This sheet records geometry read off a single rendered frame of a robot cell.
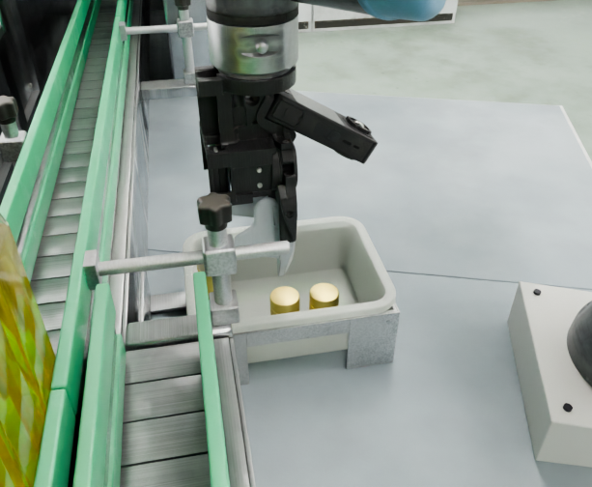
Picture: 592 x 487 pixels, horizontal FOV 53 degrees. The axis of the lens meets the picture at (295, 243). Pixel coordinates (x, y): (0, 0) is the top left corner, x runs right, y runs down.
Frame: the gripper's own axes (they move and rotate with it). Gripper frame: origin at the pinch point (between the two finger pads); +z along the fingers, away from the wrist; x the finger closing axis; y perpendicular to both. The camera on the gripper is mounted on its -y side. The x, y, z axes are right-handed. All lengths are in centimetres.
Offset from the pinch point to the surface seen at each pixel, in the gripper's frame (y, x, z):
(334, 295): -5.7, 1.4, 6.6
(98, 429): 16.6, 25.4, -7.9
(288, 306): -0.3, 1.9, 6.9
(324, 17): -101, -346, 79
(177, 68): 7, -75, 7
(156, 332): 13.5, 10.3, -0.4
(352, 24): -123, -347, 85
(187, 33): 5, -53, -7
